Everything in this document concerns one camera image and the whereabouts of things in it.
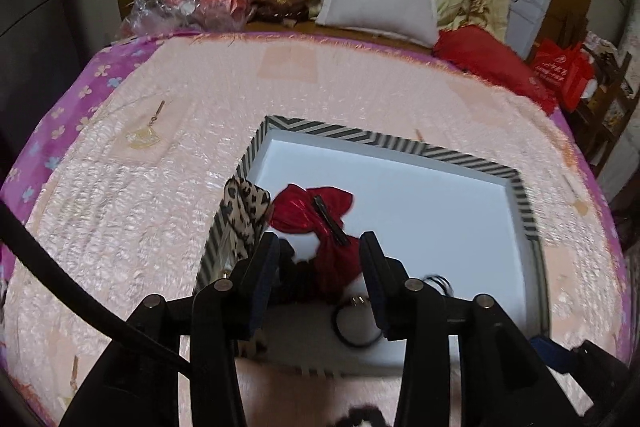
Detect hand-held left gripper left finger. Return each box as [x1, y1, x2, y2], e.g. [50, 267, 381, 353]
[60, 232, 281, 427]

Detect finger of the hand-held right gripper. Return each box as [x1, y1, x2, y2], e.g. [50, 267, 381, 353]
[530, 337, 632, 408]

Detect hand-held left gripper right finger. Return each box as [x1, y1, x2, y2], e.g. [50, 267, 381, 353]
[359, 231, 586, 427]

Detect brown scrunchie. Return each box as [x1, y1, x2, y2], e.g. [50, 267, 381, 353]
[277, 239, 346, 305]

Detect black white striped tray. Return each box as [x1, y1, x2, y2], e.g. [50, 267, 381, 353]
[192, 116, 551, 378]

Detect leopard print bow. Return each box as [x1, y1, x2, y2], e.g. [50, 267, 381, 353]
[222, 177, 273, 260]

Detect red satin bow hair clip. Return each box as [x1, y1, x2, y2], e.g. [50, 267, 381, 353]
[270, 186, 371, 295]

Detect pink fluffy blanket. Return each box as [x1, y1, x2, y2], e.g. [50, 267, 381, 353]
[0, 29, 632, 427]

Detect red cushion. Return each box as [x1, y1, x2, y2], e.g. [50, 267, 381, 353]
[432, 26, 558, 115]

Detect purple flower bed sheet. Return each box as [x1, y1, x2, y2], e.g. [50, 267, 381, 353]
[0, 34, 201, 258]

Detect red plastic bag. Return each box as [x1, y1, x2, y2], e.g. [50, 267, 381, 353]
[192, 0, 258, 32]

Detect red shopping bag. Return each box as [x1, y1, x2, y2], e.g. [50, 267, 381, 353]
[530, 39, 596, 112]

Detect clear plastic bag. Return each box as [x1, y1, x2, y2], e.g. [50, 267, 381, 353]
[120, 0, 216, 38]

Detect black hair tie metal clasp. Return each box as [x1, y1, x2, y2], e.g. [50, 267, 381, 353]
[332, 297, 386, 350]

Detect thin black hair ties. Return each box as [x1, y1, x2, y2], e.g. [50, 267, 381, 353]
[422, 275, 453, 295]

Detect black cable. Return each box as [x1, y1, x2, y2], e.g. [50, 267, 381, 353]
[0, 201, 195, 374]

